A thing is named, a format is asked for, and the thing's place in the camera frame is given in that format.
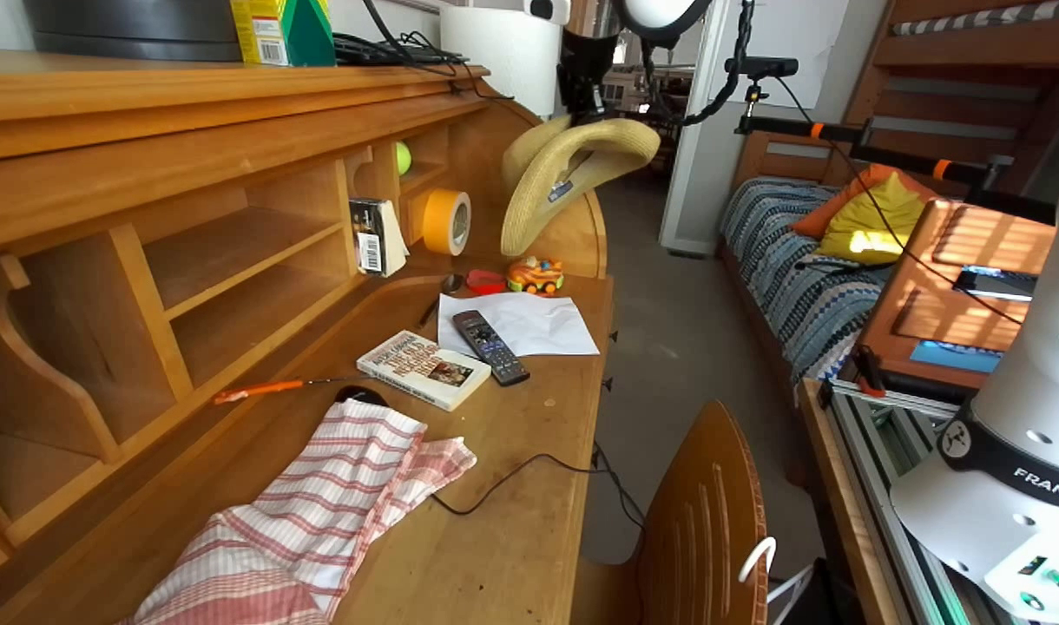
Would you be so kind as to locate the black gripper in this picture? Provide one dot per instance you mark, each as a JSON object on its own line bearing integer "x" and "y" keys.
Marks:
{"x": 585, "y": 55}

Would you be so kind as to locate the tan straw hat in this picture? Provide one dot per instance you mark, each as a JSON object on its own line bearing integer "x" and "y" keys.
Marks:
{"x": 538, "y": 194}

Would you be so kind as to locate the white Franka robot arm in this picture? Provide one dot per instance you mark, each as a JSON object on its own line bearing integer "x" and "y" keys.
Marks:
{"x": 1037, "y": 382}

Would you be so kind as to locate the wooden roll-top desk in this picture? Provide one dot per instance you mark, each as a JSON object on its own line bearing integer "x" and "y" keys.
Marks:
{"x": 527, "y": 543}

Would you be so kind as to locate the tan masking tape roll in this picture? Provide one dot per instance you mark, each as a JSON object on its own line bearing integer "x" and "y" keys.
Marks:
{"x": 434, "y": 220}

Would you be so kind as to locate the yellow tennis ball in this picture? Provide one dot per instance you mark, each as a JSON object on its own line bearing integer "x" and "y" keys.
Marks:
{"x": 405, "y": 157}

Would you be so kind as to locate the black bar orange tape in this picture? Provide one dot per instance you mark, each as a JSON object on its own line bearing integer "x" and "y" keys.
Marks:
{"x": 781, "y": 127}

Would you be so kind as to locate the small red object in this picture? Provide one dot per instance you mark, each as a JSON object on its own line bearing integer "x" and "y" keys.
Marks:
{"x": 482, "y": 282}

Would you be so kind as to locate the white paper sheet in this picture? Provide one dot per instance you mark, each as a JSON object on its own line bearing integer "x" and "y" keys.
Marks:
{"x": 545, "y": 324}

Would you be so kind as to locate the black remote control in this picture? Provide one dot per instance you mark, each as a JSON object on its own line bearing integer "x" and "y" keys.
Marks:
{"x": 488, "y": 346}

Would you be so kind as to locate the orange pillow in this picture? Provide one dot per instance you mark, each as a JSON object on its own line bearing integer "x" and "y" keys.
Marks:
{"x": 834, "y": 208}

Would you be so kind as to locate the striped bed blanket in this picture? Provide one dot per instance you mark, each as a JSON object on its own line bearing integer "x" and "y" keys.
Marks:
{"x": 808, "y": 288}

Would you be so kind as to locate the yellow pillow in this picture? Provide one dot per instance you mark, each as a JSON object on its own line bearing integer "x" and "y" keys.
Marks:
{"x": 869, "y": 220}

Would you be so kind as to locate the yellow green cardboard box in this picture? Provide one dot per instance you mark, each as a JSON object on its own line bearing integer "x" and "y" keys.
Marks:
{"x": 286, "y": 36}

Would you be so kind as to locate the paperback book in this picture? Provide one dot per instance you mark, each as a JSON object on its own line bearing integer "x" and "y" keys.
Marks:
{"x": 418, "y": 370}

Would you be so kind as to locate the wooden chair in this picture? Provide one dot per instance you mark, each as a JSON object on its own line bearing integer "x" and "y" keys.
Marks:
{"x": 702, "y": 522}

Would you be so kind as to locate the orange pen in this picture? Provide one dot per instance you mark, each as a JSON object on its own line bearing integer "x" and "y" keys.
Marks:
{"x": 253, "y": 391}

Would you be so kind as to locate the flat blue item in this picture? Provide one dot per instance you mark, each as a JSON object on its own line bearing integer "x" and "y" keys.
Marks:
{"x": 951, "y": 355}

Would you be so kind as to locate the flat black device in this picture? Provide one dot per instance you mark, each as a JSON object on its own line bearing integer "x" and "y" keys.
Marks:
{"x": 996, "y": 282}

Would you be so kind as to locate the aluminium robot mounting table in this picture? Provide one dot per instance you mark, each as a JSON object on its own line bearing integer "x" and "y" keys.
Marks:
{"x": 896, "y": 463}

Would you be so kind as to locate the red white striped cloth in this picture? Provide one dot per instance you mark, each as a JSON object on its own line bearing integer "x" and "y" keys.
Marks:
{"x": 308, "y": 509}

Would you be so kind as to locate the black camera on tripod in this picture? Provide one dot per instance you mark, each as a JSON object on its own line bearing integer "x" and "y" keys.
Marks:
{"x": 771, "y": 68}

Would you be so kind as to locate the wooden bunk bed frame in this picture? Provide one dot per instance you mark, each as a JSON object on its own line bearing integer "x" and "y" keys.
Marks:
{"x": 966, "y": 53}

